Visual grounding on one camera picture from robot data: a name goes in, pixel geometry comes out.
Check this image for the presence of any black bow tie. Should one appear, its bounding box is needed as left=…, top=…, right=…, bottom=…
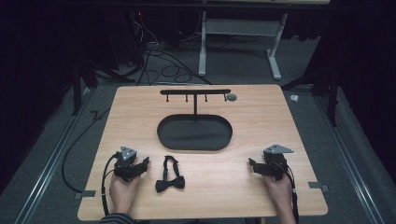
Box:
left=154, top=154, right=186, bottom=194

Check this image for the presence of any hand-held gripper black cable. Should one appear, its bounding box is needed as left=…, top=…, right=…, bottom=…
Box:
left=278, top=161, right=301, bottom=224
left=100, top=151, right=121, bottom=217

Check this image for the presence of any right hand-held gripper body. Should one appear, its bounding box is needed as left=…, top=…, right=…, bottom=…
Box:
left=262, top=143, right=295, bottom=182

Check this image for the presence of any metal floor rail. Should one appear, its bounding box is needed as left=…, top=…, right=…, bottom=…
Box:
left=312, top=92, right=387, bottom=224
left=13, top=87, right=96, bottom=224

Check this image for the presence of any black hook rack with tray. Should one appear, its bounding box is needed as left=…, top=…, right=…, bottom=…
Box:
left=156, top=89, right=233, bottom=152

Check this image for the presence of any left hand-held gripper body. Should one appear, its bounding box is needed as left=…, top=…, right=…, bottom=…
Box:
left=113, top=145, right=141, bottom=183

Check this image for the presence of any left hand-held gripper black cable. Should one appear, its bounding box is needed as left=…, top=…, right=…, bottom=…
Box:
left=100, top=151, right=121, bottom=217

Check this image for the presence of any white table frame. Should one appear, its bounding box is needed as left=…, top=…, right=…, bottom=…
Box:
left=197, top=10, right=290, bottom=81

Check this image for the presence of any black floor cable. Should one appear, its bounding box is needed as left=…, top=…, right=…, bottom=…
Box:
left=61, top=107, right=112, bottom=194

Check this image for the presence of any grey tape strip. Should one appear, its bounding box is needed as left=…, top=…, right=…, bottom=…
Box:
left=74, top=189, right=97, bottom=200
left=307, top=181, right=330, bottom=192

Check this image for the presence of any person's left hand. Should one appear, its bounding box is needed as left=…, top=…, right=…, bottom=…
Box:
left=108, top=174, right=142, bottom=216

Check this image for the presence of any black metal stand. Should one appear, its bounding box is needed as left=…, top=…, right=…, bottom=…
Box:
left=280, top=66, right=341, bottom=128
left=70, top=57, right=135, bottom=118

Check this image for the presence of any right hand-held gripper black cable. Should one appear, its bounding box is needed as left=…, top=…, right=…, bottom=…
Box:
left=278, top=161, right=301, bottom=224

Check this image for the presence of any tangle of black floor cables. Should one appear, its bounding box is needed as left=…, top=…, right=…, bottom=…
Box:
left=124, top=12, right=214, bottom=86

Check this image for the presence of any person's right hand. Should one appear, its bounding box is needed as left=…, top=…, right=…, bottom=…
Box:
left=262, top=173, right=294, bottom=217

